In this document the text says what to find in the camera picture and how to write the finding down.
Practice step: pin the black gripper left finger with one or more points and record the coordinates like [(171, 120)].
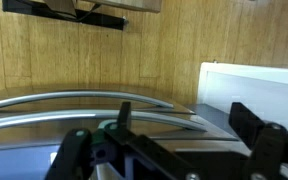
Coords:
[(74, 153)]

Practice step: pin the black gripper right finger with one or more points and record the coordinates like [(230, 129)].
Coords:
[(267, 146)]

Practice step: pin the white open fridge door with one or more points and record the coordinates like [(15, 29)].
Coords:
[(250, 93)]

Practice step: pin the black base bar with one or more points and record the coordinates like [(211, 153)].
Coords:
[(97, 19)]

